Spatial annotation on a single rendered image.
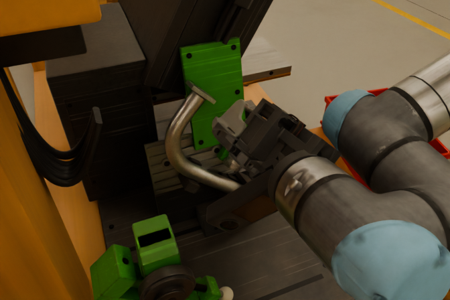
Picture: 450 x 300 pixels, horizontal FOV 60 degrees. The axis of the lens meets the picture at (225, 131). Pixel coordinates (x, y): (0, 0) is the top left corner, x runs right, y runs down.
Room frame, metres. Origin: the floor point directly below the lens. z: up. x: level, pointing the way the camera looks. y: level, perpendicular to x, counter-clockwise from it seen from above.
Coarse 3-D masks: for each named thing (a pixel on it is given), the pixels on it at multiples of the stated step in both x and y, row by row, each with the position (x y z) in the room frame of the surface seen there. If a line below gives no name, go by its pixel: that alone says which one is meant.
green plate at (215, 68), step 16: (192, 48) 0.63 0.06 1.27; (208, 48) 0.64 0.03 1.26; (224, 48) 0.65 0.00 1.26; (192, 64) 0.62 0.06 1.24; (208, 64) 0.63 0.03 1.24; (224, 64) 0.64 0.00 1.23; (240, 64) 0.65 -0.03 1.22; (192, 80) 0.61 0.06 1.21; (208, 80) 0.62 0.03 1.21; (224, 80) 0.63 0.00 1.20; (240, 80) 0.64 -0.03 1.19; (224, 96) 0.62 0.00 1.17; (240, 96) 0.63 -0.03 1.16; (208, 112) 0.60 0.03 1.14; (224, 112) 0.61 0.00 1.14; (192, 128) 0.58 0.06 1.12; (208, 128) 0.59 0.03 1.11; (208, 144) 0.58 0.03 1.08
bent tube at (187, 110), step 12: (192, 84) 0.58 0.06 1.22; (192, 96) 0.58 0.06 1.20; (204, 96) 0.57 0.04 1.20; (180, 108) 0.57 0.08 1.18; (192, 108) 0.56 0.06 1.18; (180, 120) 0.55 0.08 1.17; (168, 132) 0.55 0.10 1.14; (180, 132) 0.55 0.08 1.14; (168, 144) 0.53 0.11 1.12; (180, 144) 0.54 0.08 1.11; (168, 156) 0.53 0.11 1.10; (180, 156) 0.53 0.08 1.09; (180, 168) 0.52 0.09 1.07; (192, 168) 0.53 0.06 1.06; (204, 168) 0.55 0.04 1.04; (204, 180) 0.53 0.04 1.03; (216, 180) 0.54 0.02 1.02; (228, 180) 0.55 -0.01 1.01; (228, 192) 0.54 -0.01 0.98
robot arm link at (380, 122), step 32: (448, 64) 0.37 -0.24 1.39; (352, 96) 0.37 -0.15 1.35; (384, 96) 0.35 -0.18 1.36; (416, 96) 0.34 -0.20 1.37; (448, 96) 0.33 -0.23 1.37; (352, 128) 0.33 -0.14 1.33; (384, 128) 0.31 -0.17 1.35; (416, 128) 0.32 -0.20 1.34; (448, 128) 0.33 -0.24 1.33; (352, 160) 0.30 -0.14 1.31
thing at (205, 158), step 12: (144, 144) 0.57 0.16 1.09; (156, 144) 0.57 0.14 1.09; (192, 144) 0.59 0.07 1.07; (156, 156) 0.56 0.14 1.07; (192, 156) 0.58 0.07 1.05; (204, 156) 0.59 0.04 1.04; (216, 156) 0.60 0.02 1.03; (156, 168) 0.55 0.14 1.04; (168, 168) 0.56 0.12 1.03; (216, 168) 0.59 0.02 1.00; (228, 168) 0.60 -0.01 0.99; (156, 180) 0.55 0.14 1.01; (168, 180) 0.55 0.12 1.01; (156, 192) 0.53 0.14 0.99
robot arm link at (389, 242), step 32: (320, 192) 0.22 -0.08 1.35; (352, 192) 0.21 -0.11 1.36; (320, 224) 0.19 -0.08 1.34; (352, 224) 0.18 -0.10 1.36; (384, 224) 0.17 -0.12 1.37; (416, 224) 0.17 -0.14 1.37; (320, 256) 0.18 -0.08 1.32; (352, 256) 0.16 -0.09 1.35; (384, 256) 0.15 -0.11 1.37; (416, 256) 0.14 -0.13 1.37; (448, 256) 0.15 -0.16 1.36; (352, 288) 0.14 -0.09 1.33; (384, 288) 0.13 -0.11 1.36; (416, 288) 0.13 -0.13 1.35; (448, 288) 0.14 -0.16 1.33
